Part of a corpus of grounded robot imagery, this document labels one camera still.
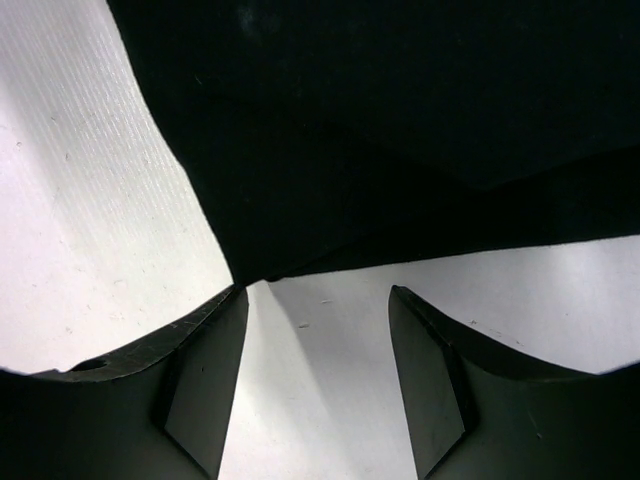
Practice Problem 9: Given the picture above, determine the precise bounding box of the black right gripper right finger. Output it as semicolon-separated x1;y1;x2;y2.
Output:
388;286;639;479

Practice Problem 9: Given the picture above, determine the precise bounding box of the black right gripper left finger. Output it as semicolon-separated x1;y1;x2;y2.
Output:
1;287;248;479

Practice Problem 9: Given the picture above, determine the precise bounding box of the black t-shirt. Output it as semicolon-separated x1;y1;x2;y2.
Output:
109;1;639;286

